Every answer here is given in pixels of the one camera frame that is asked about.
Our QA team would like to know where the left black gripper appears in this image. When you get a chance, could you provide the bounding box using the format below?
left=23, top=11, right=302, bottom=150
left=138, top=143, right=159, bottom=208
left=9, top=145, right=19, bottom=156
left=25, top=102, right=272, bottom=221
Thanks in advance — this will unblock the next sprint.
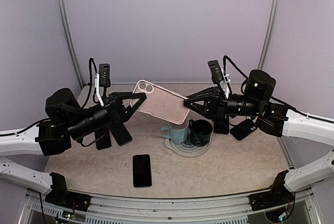
left=66, top=91, right=146, bottom=140

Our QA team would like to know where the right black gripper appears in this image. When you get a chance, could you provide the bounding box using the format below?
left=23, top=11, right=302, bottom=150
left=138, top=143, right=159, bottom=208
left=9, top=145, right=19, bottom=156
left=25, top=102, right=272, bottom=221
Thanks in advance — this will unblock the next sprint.
left=184, top=86, right=263, bottom=124

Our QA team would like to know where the pink phone case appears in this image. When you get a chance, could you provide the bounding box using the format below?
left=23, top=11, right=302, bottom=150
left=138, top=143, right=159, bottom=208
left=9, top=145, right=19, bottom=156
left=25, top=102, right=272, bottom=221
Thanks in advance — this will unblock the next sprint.
left=133, top=79, right=190, bottom=125

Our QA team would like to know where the black smartphone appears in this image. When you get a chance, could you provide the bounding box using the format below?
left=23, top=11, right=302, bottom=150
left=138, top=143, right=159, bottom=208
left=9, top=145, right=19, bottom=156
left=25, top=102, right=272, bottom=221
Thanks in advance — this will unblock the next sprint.
left=110, top=123, right=133, bottom=146
left=133, top=154, right=152, bottom=188
left=94, top=127, right=112, bottom=150

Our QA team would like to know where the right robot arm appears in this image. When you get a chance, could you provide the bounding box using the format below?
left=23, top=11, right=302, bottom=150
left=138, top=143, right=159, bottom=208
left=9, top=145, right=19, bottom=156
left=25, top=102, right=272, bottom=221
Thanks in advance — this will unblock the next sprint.
left=183, top=69, right=333, bottom=205

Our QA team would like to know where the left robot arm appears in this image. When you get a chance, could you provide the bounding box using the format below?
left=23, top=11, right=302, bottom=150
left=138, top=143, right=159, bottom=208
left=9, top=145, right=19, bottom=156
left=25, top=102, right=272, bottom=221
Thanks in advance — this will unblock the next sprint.
left=1, top=88, right=147, bottom=206

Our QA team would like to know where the black phone case upright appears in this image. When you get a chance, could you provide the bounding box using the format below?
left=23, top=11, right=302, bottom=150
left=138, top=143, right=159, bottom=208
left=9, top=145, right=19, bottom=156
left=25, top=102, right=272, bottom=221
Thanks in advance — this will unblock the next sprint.
left=213, top=117, right=230, bottom=135

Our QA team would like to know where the black phone case tilted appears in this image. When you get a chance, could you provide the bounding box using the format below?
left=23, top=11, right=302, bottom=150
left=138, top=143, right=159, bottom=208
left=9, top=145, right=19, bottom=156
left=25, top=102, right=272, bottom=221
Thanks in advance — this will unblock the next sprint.
left=230, top=119, right=258, bottom=141

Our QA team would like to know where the dark green mug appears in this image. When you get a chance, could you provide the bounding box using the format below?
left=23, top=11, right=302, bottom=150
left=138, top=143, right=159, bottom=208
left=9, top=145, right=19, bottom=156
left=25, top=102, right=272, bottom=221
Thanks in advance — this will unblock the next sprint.
left=188, top=120, right=213, bottom=147

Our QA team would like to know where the light blue mug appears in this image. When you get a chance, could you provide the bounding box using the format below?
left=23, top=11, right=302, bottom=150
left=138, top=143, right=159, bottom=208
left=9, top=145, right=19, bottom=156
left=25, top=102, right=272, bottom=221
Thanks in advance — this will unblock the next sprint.
left=160, top=123, right=188, bottom=145

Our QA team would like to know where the white grey ceramic plate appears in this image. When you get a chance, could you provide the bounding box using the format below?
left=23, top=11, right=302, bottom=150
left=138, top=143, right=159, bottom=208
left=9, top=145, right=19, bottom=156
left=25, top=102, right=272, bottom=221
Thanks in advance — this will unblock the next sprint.
left=164, top=138, right=211, bottom=158

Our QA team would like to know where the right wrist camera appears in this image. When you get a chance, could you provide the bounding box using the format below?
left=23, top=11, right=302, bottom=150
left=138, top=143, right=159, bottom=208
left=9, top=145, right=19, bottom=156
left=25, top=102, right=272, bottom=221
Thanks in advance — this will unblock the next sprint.
left=208, top=60, right=232, bottom=99

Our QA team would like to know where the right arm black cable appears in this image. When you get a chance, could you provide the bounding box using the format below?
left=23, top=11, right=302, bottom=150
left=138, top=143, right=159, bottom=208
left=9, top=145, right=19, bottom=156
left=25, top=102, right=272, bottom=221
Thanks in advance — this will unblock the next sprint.
left=223, top=55, right=251, bottom=89

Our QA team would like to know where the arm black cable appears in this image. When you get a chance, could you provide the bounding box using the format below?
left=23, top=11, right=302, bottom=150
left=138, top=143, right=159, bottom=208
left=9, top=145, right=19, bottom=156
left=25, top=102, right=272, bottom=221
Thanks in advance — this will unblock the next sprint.
left=80, top=57, right=98, bottom=110
left=223, top=55, right=251, bottom=89

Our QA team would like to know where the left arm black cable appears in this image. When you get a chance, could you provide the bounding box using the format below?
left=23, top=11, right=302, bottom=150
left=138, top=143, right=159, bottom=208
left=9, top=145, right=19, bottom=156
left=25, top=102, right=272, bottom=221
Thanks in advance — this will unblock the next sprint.
left=80, top=57, right=98, bottom=110

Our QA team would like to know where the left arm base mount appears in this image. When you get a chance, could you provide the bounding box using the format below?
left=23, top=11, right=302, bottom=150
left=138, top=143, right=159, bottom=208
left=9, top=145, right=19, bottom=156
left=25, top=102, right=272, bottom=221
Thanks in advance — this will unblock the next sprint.
left=45, top=191, right=91, bottom=212

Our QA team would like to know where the front aluminium rail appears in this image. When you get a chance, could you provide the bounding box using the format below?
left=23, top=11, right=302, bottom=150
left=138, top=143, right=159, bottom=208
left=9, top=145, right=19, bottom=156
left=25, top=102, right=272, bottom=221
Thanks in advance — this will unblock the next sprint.
left=18, top=181, right=321, bottom=224

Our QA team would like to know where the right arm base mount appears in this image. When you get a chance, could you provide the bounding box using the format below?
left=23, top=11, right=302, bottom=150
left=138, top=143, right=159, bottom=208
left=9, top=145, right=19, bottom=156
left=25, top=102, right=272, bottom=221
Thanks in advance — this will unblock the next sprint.
left=248, top=191, right=295, bottom=211

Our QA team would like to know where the right aluminium frame post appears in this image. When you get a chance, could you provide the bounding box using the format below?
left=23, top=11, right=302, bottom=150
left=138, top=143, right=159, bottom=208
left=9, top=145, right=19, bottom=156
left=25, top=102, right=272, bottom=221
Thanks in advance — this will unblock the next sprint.
left=257, top=0, right=280, bottom=70

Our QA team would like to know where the aluminium frame post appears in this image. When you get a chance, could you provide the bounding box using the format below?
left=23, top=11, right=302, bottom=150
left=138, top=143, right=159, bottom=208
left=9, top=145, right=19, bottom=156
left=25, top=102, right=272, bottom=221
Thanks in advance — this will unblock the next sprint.
left=257, top=0, right=280, bottom=70
left=57, top=0, right=85, bottom=89

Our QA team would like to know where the left aluminium frame post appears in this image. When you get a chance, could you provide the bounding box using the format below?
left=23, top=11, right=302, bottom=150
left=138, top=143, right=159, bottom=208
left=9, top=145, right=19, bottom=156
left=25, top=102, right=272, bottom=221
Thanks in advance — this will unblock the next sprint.
left=57, top=0, right=85, bottom=89

